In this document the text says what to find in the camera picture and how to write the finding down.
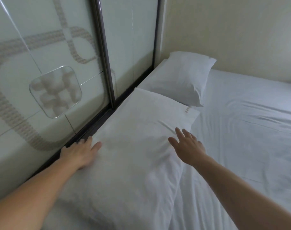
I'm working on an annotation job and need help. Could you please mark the person's left hand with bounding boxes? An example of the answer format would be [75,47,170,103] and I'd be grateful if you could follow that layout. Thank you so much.
[60,136,102,170]

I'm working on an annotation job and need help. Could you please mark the person's right hand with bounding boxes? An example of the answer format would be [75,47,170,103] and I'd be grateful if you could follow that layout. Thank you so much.
[168,127,207,167]

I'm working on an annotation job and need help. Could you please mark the large white pillow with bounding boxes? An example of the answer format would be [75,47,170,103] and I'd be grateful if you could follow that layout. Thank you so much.
[44,87,200,230]

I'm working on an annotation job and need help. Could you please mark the person's left forearm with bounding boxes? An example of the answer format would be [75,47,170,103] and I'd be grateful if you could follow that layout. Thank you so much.
[0,151,83,230]

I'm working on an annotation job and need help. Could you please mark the person's right forearm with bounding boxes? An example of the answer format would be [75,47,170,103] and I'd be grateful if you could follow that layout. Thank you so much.
[184,153,291,230]

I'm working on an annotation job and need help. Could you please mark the dark wardrobe door track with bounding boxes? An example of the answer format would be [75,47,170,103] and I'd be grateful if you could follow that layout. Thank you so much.
[28,58,168,182]

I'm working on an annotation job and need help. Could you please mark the small white pillow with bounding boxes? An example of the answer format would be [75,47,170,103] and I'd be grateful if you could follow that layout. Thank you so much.
[138,51,217,107]

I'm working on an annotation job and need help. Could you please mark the white bed sheet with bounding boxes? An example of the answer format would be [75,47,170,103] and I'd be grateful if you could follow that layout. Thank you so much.
[139,58,291,230]

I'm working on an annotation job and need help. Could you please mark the clear square door ornament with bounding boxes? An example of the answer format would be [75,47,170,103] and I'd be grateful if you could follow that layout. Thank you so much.
[29,66,83,119]

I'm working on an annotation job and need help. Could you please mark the plain frosted glass wardrobe door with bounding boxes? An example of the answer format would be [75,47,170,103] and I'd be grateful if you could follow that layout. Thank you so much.
[99,0,161,100]

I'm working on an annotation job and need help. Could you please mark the patterned frosted glass wardrobe door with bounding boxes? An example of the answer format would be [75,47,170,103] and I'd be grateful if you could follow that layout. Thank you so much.
[0,0,112,204]

